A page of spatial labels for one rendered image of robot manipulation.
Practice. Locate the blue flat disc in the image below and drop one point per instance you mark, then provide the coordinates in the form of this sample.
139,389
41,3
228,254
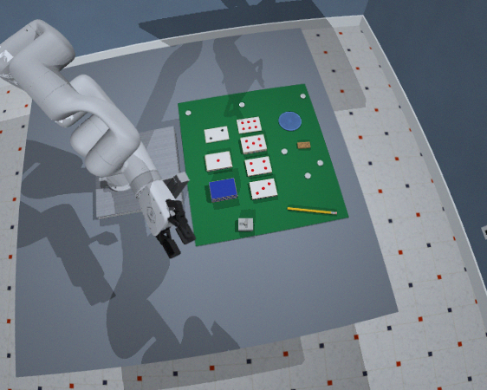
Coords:
290,121

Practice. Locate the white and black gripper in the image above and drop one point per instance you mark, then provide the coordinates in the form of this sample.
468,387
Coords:
155,198

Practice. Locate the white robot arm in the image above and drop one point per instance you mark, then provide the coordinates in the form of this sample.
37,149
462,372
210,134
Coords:
35,61

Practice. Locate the green felt playing mat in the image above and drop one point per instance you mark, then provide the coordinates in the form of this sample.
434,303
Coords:
218,221

